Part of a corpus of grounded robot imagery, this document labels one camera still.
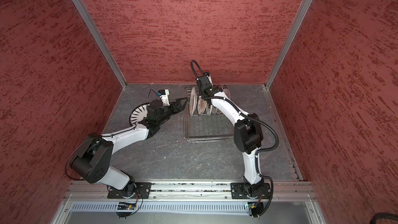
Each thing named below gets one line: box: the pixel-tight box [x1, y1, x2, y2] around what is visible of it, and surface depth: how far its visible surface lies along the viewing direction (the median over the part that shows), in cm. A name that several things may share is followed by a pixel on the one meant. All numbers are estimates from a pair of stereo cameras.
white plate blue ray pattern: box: [129, 102, 151, 125], surface depth 104 cm
